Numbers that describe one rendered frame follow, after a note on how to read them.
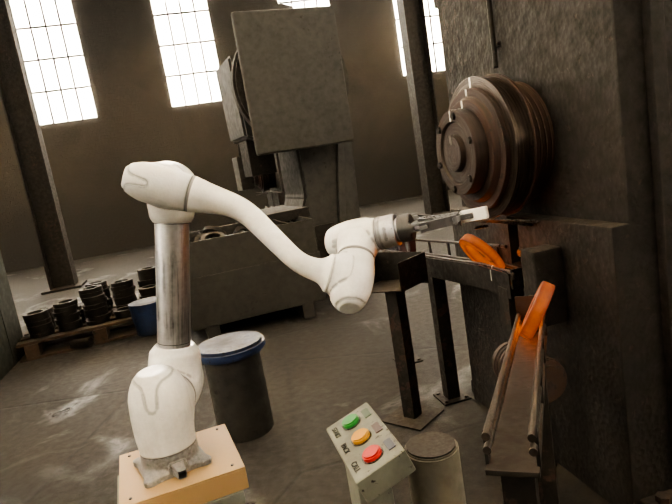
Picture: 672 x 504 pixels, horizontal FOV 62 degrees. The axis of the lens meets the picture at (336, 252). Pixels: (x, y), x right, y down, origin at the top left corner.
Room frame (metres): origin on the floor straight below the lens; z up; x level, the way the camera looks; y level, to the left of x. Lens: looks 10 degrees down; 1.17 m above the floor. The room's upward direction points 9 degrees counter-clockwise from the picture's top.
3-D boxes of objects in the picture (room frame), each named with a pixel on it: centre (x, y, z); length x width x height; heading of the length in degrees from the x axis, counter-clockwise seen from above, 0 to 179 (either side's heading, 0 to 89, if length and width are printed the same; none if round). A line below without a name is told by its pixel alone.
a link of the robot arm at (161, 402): (1.48, 0.55, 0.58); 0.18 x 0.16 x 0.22; 3
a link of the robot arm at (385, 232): (1.52, -0.15, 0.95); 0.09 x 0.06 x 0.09; 158
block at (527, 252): (1.68, -0.62, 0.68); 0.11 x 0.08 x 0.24; 103
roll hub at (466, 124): (1.88, -0.46, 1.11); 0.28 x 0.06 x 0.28; 13
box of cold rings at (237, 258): (4.43, 0.73, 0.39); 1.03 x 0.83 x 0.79; 107
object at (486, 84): (1.90, -0.55, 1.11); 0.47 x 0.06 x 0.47; 13
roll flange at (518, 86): (1.92, -0.63, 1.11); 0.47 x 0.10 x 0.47; 13
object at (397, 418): (2.33, -0.20, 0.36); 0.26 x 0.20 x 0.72; 48
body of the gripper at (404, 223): (1.49, -0.22, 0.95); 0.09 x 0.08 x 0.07; 68
